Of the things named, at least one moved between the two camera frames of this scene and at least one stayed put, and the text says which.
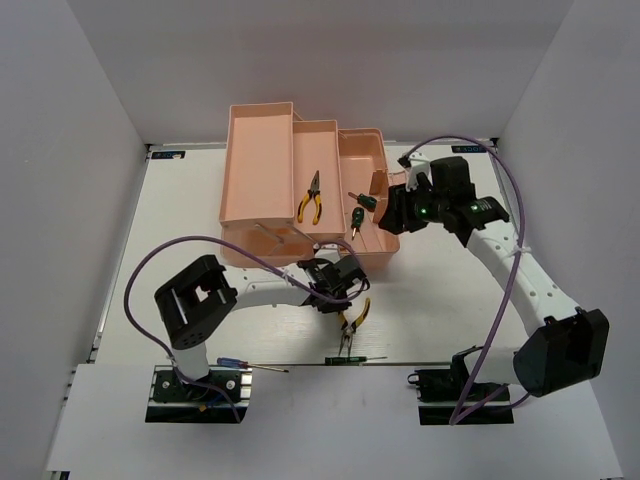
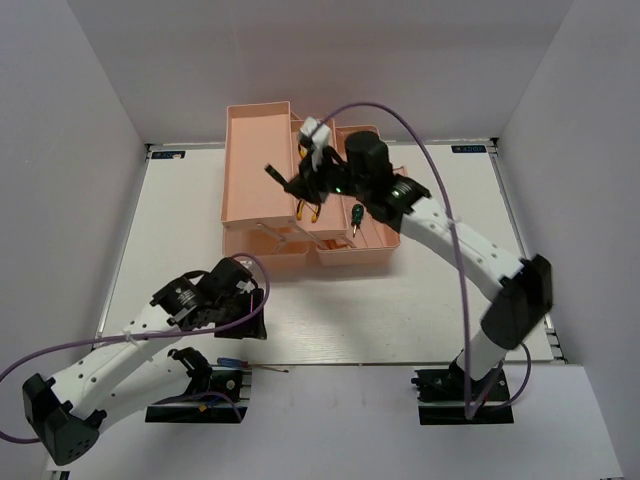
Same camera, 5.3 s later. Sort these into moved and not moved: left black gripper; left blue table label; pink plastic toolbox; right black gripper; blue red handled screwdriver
Moved: right black gripper; left black gripper
Not moved: pink plastic toolbox; left blue table label; blue red handled screwdriver
